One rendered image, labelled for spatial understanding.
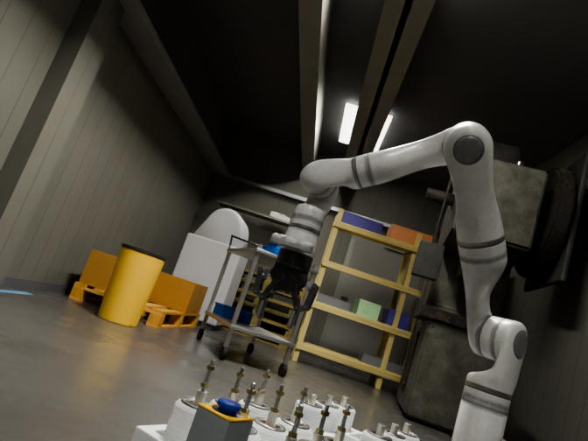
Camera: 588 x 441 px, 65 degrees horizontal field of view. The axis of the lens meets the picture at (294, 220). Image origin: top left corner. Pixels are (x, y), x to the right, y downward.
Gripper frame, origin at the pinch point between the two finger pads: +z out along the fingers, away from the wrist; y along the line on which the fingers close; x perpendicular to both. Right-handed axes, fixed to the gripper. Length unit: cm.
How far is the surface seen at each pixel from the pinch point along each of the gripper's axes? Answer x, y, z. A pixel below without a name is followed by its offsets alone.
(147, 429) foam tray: 0.8, 18.5, 29.9
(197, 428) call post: 21.4, 0.9, 19.9
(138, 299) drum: -240, 175, 26
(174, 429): 1.1, 12.7, 27.7
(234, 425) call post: 21.4, -4.9, 17.4
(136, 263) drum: -230, 183, 0
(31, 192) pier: -170, 246, -25
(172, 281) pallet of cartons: -349, 211, 5
